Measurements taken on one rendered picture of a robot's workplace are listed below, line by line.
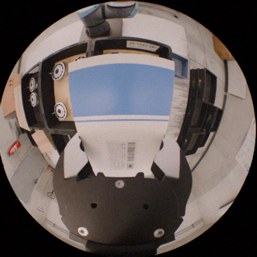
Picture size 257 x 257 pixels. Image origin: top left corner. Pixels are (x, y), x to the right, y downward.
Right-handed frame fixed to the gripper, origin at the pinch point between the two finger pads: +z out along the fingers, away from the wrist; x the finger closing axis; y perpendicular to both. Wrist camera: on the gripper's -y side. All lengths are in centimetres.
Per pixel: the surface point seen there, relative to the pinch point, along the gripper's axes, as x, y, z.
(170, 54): 17.4, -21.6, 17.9
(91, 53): -11.4, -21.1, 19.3
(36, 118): -71, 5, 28
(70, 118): -30.6, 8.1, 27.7
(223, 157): 284, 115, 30
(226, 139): 284, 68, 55
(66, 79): -29.6, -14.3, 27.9
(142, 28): 12, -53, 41
